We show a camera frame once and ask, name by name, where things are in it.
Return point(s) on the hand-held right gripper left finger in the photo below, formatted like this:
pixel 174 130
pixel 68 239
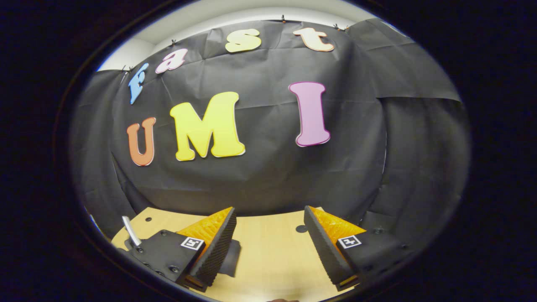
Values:
pixel 216 253

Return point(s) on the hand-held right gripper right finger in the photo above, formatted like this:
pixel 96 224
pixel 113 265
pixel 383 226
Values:
pixel 323 251

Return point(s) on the dark jeans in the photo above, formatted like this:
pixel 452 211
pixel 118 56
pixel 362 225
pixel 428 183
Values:
pixel 232 258

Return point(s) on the black backdrop cloth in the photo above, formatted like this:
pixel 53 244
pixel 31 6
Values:
pixel 272 180

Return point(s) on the white curved bar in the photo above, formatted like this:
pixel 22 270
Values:
pixel 131 231

